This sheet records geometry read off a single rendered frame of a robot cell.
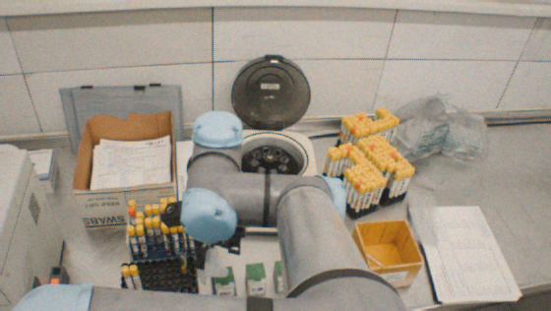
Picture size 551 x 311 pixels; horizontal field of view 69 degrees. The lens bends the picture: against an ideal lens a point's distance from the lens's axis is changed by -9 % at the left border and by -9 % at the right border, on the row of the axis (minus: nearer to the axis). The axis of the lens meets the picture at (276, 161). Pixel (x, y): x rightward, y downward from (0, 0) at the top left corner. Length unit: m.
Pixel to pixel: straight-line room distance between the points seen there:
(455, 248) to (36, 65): 1.21
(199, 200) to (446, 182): 0.96
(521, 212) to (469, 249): 0.28
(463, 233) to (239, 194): 0.80
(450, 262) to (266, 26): 0.78
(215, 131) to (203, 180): 0.08
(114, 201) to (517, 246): 1.07
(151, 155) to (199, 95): 0.22
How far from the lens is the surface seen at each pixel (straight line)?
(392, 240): 1.14
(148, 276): 1.02
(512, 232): 1.35
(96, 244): 1.13
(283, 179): 0.59
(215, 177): 0.59
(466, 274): 1.16
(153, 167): 1.19
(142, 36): 1.19
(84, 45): 1.22
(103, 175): 1.20
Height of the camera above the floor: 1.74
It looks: 42 degrees down
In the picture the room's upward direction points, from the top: 6 degrees clockwise
